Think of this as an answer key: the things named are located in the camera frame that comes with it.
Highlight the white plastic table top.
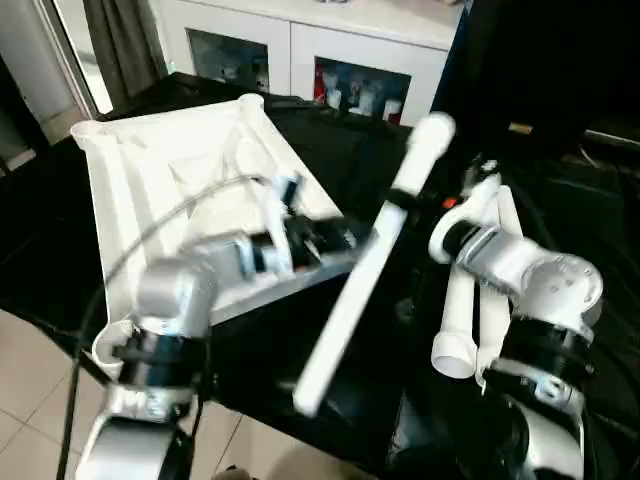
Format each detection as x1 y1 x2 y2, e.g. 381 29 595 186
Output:
70 95 346 379

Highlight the black work mat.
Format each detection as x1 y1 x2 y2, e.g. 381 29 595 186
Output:
0 75 640 480

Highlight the white glass-door cabinet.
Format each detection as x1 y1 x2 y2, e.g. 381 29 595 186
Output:
155 0 453 126

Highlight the grey curtain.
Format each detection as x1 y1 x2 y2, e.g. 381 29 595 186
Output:
82 0 166 109

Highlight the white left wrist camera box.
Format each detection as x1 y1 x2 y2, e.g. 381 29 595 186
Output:
255 168 303 236

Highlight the silver metal rail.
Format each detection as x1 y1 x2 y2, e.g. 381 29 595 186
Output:
588 126 640 153

